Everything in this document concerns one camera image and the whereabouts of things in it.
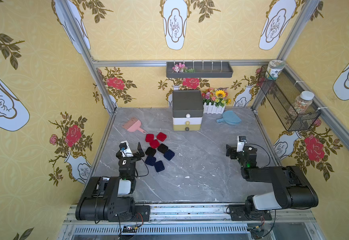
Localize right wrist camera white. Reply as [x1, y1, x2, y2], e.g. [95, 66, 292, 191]
[236, 136, 246, 153]

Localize pink small dustpan brush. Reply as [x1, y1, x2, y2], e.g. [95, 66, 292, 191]
[122, 118, 147, 135]

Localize blue brooch box right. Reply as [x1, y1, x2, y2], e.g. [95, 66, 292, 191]
[164, 150, 175, 161]

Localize white drawer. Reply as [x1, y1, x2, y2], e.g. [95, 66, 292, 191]
[173, 117, 202, 125]

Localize three-drawer storage cabinet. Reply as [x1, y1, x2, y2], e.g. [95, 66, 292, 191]
[172, 90, 204, 132]

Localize small circuit board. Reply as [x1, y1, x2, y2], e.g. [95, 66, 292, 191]
[122, 225, 139, 234]

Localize blue brooch box bottom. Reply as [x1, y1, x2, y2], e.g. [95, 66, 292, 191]
[154, 161, 165, 173]

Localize flower pot white fence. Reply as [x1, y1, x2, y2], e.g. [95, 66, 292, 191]
[201, 88, 231, 114]

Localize decorated jar with lid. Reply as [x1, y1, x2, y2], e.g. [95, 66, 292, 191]
[265, 60, 285, 80]

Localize blue brooch box left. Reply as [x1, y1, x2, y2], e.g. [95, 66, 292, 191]
[145, 156, 157, 166]

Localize blue brooch box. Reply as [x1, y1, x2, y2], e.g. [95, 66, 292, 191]
[154, 161, 165, 173]
[145, 156, 157, 166]
[164, 150, 175, 161]

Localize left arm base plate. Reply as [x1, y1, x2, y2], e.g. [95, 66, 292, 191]
[132, 205, 151, 223]

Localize red brooch box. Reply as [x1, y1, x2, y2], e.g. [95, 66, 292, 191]
[145, 134, 155, 143]
[157, 132, 168, 142]
[150, 139, 161, 149]

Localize black brooch box right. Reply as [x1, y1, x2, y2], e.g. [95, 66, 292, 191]
[157, 144, 169, 154]

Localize clear jar white lid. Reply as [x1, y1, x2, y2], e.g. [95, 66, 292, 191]
[293, 91, 315, 115]

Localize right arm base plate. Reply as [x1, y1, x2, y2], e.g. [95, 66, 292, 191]
[226, 205, 272, 221]

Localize grey wall shelf tray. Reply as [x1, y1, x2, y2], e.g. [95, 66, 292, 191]
[166, 61, 233, 79]

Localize light blue dustpan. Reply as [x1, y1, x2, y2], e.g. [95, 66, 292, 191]
[216, 111, 241, 125]

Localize small pink flowers on shelf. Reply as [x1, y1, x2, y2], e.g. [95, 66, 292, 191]
[172, 63, 195, 73]

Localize black brooch box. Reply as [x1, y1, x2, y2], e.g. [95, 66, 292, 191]
[157, 144, 169, 154]
[145, 147, 157, 157]

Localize black wire wall basket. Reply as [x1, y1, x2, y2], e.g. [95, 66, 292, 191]
[258, 66, 321, 132]

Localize grey top drawer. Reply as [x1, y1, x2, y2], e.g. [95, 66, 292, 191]
[173, 109, 203, 118]

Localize black brooch box left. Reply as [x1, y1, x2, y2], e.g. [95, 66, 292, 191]
[145, 147, 157, 157]

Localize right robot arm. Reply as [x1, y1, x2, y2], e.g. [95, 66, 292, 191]
[226, 145, 318, 221]

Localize aluminium front rail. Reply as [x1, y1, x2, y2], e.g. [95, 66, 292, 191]
[63, 203, 316, 226]

